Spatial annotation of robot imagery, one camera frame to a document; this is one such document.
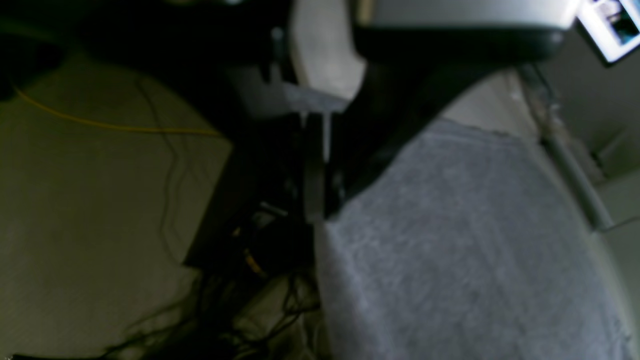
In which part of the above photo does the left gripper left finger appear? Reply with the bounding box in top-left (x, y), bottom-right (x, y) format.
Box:
top-left (75, 0), bottom-right (314, 271)

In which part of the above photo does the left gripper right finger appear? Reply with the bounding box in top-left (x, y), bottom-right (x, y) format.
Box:
top-left (323, 0), bottom-right (579, 218)

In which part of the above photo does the grey T-shirt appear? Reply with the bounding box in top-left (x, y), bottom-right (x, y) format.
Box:
top-left (316, 121), bottom-right (638, 360)

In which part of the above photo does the yellow cable on floor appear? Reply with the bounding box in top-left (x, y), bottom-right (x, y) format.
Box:
top-left (12, 85), bottom-right (223, 138)

